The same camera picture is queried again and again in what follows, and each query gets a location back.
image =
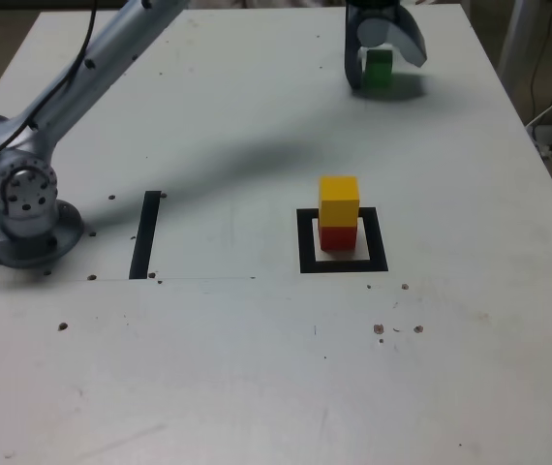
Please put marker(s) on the black tape square outline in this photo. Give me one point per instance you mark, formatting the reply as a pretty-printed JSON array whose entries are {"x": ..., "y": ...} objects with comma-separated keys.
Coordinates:
[{"x": 305, "y": 252}]

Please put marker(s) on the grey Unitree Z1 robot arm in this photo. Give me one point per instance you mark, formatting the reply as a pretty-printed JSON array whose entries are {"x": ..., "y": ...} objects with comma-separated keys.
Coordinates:
[{"x": 24, "y": 194}]

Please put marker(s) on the red cube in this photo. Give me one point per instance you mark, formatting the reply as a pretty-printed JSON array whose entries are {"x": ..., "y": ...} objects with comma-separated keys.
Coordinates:
[{"x": 336, "y": 238}]

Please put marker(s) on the black tape strip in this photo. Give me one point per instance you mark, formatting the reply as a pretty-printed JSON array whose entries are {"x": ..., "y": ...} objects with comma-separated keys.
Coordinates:
[{"x": 144, "y": 237}]

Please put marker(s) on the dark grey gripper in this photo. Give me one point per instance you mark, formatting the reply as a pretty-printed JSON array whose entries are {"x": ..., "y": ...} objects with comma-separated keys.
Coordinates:
[{"x": 370, "y": 7}]

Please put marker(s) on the green cube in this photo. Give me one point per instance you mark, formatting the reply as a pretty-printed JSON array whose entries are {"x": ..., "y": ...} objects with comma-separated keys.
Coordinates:
[{"x": 380, "y": 72}]

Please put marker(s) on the yellow cube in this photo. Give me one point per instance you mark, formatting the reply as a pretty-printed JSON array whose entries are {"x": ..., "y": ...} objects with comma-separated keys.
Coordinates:
[{"x": 339, "y": 203}]

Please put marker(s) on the white slanted post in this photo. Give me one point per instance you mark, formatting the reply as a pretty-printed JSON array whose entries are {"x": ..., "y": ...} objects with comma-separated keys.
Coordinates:
[{"x": 515, "y": 34}]

